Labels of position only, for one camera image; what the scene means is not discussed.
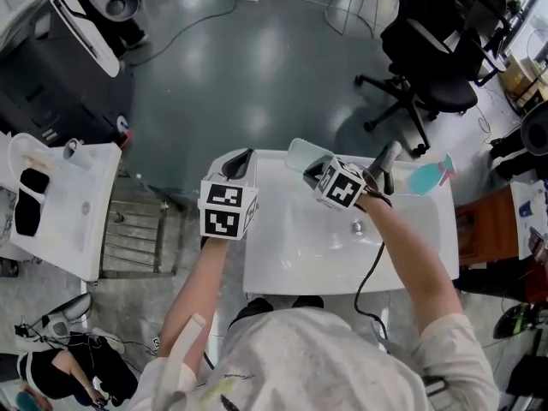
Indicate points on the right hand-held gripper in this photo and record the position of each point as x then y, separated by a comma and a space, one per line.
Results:
340, 186

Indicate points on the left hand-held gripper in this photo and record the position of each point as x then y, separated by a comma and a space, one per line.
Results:
222, 210

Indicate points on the translucent pale green object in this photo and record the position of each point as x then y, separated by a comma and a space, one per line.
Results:
301, 154

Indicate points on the person's right forearm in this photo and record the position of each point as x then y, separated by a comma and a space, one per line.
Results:
411, 263

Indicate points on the person's left forearm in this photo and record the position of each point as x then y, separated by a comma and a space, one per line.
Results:
199, 293

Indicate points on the metal basin drain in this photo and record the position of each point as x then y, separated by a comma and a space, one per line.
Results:
357, 227

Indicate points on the grey basin faucet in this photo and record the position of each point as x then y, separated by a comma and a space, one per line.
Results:
382, 167

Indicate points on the white ceramic washbasin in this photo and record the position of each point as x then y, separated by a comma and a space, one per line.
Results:
325, 251

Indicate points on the teal spray bottle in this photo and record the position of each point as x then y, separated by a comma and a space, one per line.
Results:
428, 178

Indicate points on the person's black shoes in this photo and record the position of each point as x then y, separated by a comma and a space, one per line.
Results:
261, 306

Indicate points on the white rectangular washbasin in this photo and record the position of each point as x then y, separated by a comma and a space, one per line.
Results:
81, 212

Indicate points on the brown wooden cabinet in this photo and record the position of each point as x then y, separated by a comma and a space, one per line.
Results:
488, 229

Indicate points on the grey tube faucet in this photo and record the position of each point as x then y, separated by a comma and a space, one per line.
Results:
76, 152

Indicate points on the black office chair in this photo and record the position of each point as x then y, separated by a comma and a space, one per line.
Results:
432, 58

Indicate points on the person's white shirt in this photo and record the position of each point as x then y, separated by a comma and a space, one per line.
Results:
308, 362

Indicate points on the white side table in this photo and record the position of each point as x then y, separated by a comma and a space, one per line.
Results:
528, 216

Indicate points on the black round bowl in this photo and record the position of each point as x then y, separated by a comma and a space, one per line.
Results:
537, 129

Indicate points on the cardboard box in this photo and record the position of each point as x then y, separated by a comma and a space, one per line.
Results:
520, 79

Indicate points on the black and white machine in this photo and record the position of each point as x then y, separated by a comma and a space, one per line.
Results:
51, 71

